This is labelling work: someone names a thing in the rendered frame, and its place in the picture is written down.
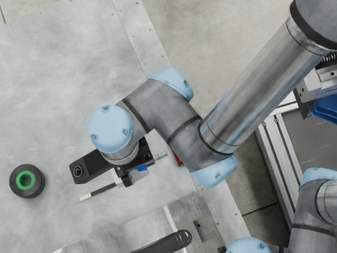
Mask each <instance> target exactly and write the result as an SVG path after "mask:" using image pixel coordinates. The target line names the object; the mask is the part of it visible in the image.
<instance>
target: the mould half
mask: <svg viewBox="0 0 337 253"><path fill-rule="evenodd" d="M207 214H209V215H210V214H211V212H210V209H209V207H208V205H207V203H206V201H205V198H204V196H203V194H202V192H201V190H200V191H197V192H195V193H193V194H191V195H188V196H186V197H184V198H181V199H179V200H177V201H175V202H172V203H170V204H168V205H166V206H164V207H162V208H159V209H157V210H155V211H153V212H150V213H148V214H146V215H144V216H142V217H139V218H137V219H135V220H133V221H131V222H128V223H126V224H124V225H121V226H119V227H117V228H114V229H112V230H109V231H106V232H103V233H101V234H98V235H95V236H92V237H89V238H87V239H84V240H81V241H78V242H76V243H73V244H71V245H68V246H66V247H63V248H61V249H59V250H56V251H54V252H52V253H130V252H132V251H134V250H137V249H139V248H141V247H143V246H146V245H148V244H150V243H152V242H154V241H157V240H159V239H161V238H163V237H165V236H167V235H170V234H172V233H174V232H176V231H178V230H187V231H189V232H190V234H191V235H192V241H191V243H190V244H189V245H187V247H184V248H182V249H180V250H178V251H176V252H173V253H218V251H217V248H219V247H221V246H223V245H224V246H225V248H226V249H227V247H226V245H225V242H224V240H223V238H222V236H221V234H218V236H217V237H214V238H212V239H210V240H208V241H206V242H203V243H202V241H201V239H200V237H199V234H198V232H197V230H196V228H195V225H194V223H193V220H196V219H198V218H200V217H202V216H205V215H207Z"/></svg>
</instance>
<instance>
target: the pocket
mask: <svg viewBox="0 0 337 253"><path fill-rule="evenodd" d="M193 223H194V225H195V228H196V230H197V232H198V234H199V237H200V239H201V241H202V243H203V242H206V241H208V240H210V239H212V238H214V237H217V236H218V234H220V232H219V230H218V228H217V226H216V224H215V221H214V219H213V217H212V214H210V215H209V214H207V215H205V216H202V217H200V218H198V219H196V220H193Z"/></svg>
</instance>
